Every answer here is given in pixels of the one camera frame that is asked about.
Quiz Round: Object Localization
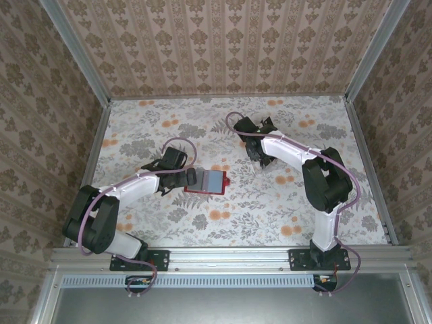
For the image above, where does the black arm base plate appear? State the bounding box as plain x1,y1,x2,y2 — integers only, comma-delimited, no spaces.
109,248,170,272
289,248,352,272

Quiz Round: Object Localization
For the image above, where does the aluminium side rail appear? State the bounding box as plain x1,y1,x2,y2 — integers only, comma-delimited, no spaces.
80,101,113,188
344,99,400,246

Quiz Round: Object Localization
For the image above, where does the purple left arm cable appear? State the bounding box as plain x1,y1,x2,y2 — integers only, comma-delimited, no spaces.
77,136,198,300

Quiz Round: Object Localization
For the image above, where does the aluminium front rail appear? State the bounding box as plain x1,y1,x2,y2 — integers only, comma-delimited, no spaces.
49,245,415,272

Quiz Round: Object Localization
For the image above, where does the red card holder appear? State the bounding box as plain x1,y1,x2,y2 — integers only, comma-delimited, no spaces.
183,167,232,196

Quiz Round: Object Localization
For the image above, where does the floral patterned table cover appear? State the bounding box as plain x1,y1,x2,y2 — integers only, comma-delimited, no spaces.
86,95,389,249

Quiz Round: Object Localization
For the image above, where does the aluminium frame post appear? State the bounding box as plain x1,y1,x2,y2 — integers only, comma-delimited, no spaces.
37,0,113,108
344,0,413,104

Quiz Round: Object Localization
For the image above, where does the grey metal sheet panel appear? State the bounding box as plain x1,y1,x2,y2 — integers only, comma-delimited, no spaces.
53,286,412,324

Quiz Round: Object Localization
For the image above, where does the aluminium lower frame profile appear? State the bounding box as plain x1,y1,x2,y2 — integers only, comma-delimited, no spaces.
29,269,67,324
399,271,427,324

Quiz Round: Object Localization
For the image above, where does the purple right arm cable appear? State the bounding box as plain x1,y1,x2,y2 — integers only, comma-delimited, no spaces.
225,111,362,298

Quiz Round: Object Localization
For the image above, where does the grey slotted cable duct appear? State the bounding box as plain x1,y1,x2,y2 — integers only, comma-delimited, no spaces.
61,273,340,289

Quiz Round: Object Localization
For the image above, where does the black connector board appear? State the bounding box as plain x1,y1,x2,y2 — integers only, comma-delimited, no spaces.
312,273,340,294
124,275,159,294

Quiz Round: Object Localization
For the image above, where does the clear acrylic card stand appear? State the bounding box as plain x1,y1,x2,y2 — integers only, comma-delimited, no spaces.
251,116,279,173

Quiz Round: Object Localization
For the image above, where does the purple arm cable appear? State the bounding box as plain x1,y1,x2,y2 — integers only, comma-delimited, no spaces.
77,136,198,300
225,111,362,298

